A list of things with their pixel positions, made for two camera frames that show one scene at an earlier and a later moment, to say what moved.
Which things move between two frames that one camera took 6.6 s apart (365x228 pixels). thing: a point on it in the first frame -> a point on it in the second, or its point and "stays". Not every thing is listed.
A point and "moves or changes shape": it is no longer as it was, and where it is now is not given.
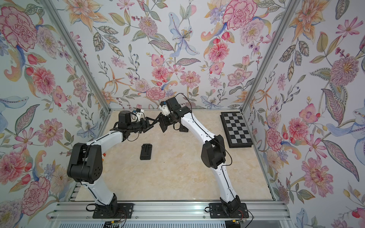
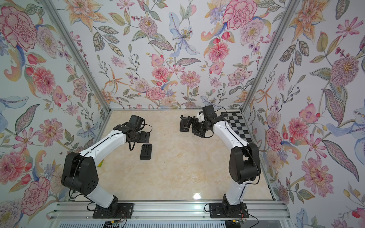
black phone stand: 162,119 moves or changes shape
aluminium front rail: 168,212 stays
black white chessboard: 236,131 stays
